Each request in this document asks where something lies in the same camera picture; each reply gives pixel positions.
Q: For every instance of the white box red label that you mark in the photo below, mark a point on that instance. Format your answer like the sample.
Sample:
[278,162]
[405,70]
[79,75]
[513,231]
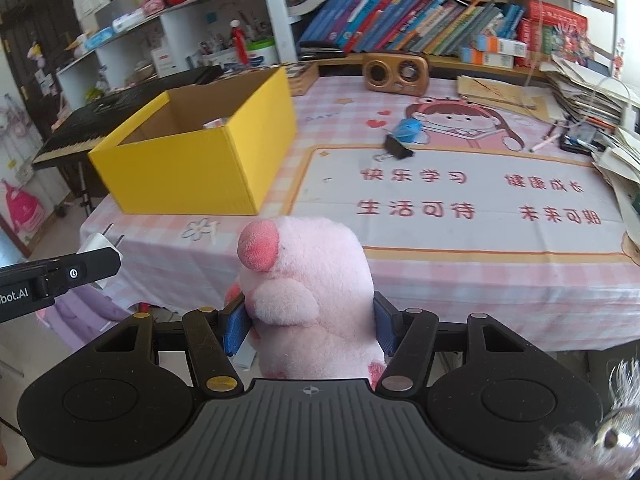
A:
[162,62]

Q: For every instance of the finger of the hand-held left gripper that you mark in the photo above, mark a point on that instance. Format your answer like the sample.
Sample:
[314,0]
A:
[95,265]

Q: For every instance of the keyboard stand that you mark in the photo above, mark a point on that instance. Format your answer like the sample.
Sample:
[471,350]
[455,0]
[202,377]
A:
[82,190]

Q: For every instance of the white bookshelf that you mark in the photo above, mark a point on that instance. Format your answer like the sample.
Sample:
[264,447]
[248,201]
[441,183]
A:
[272,10]

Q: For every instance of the black electronic keyboard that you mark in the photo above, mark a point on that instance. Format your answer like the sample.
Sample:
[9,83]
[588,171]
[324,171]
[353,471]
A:
[100,115]

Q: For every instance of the yellow cardboard box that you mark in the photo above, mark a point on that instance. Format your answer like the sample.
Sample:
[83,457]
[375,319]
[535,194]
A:
[190,180]

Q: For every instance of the blue tissue packet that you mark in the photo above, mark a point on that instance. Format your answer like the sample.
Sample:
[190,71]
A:
[410,130]

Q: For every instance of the red slim bottle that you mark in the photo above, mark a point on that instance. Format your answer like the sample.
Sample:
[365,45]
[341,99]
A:
[240,45]

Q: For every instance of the row of colourful books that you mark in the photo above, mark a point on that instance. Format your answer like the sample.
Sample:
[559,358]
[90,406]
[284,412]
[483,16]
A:
[400,20]

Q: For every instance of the small plush door charm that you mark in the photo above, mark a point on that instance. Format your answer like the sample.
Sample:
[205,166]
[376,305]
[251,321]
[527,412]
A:
[34,50]

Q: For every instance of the black handheld device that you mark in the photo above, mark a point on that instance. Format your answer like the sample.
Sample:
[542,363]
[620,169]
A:
[577,139]

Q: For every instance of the checkered chess board box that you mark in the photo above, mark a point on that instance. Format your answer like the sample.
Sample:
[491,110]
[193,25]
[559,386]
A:
[302,79]

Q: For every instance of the black binder clip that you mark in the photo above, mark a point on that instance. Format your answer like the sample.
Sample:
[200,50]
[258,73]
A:
[398,148]

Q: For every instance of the white tissue pack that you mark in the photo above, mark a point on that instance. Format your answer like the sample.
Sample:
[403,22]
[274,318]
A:
[128,21]

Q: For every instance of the red boxed book set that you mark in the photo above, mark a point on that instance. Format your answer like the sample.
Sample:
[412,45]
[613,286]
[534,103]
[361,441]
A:
[555,30]

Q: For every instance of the loose white papers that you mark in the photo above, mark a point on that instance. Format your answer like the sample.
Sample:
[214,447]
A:
[617,180]

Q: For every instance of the pink plush pig toy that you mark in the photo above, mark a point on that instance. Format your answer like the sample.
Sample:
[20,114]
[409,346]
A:
[310,270]

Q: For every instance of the pink purple school bag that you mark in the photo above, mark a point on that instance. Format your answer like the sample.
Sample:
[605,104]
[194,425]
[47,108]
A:
[75,315]

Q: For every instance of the orange and white box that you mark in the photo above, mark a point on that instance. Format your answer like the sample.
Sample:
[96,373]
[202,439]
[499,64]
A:
[502,46]
[487,57]

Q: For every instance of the light blue wipes pack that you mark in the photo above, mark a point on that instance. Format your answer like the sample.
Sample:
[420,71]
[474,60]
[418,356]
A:
[100,37]

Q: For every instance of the white jar green lid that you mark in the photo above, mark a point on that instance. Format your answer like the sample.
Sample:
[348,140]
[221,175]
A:
[262,52]

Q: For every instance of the dark wooden door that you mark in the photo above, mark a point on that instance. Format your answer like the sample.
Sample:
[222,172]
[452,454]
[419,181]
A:
[30,10]

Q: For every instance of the pen holder with pens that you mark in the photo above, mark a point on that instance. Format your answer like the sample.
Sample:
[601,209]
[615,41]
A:
[217,56]

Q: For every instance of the white marker pen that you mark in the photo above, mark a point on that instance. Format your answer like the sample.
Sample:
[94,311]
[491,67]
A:
[544,144]

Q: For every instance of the white charger plug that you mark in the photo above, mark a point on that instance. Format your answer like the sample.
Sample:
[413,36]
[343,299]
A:
[97,242]

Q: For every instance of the grey storage box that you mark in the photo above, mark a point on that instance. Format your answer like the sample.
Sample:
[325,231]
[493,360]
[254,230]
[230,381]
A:
[117,10]

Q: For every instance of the pink tin box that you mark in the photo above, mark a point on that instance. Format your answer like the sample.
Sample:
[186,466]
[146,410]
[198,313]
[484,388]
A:
[151,4]

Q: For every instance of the black stapler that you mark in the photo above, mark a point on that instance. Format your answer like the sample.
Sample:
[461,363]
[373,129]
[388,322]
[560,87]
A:
[320,51]

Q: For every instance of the stack of papers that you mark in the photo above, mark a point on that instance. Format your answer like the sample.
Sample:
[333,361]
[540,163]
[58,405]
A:
[585,90]

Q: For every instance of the brown retro radio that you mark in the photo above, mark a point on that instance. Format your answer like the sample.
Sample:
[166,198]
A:
[395,72]

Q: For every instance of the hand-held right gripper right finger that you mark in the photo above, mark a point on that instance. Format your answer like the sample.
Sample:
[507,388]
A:
[384,325]

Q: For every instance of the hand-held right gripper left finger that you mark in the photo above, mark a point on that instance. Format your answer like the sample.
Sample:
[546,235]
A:
[235,327]

